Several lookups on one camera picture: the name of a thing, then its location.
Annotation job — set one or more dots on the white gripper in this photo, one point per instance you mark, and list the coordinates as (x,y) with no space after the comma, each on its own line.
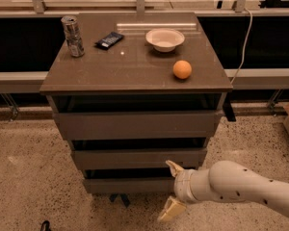
(180,185)

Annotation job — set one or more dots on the grey drawer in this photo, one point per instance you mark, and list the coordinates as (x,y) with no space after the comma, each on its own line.
(137,158)
(130,185)
(128,126)

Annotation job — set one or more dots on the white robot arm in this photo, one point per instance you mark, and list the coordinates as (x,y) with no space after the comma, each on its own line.
(223,182)

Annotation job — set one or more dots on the grey bottom drawer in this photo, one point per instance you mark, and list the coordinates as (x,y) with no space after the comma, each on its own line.
(130,185)

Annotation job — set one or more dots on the grey top drawer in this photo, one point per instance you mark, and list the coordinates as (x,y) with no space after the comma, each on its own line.
(128,126)

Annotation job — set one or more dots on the grey drawer cabinet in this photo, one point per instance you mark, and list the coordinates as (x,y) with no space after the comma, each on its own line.
(133,77)

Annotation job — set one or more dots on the orange fruit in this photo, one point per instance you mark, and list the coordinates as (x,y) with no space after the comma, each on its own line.
(182,70)

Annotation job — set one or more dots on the small black floor object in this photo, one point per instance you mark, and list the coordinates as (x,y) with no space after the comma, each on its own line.
(45,226)

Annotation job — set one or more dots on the white bowl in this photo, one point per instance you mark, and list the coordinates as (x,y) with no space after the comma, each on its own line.
(164,39)

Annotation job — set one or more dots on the silver drink can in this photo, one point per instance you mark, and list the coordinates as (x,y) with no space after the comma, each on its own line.
(73,36)

